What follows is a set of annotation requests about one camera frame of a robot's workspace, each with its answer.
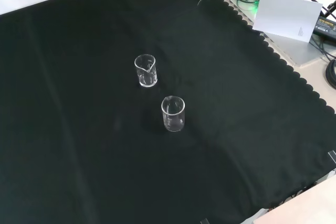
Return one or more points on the clear glass beaker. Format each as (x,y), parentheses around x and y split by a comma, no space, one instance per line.
(146,78)
(173,123)

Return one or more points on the black bench cloth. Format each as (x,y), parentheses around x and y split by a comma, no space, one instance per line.
(78,108)

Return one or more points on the grey tape strip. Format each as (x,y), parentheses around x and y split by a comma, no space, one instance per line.
(333,156)
(204,221)

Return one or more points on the pale white board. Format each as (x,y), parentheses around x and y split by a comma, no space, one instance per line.
(286,16)

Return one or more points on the black power adapter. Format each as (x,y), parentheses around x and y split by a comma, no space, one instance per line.
(326,26)

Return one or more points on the grey metal base plate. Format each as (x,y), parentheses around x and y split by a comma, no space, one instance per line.
(296,52)

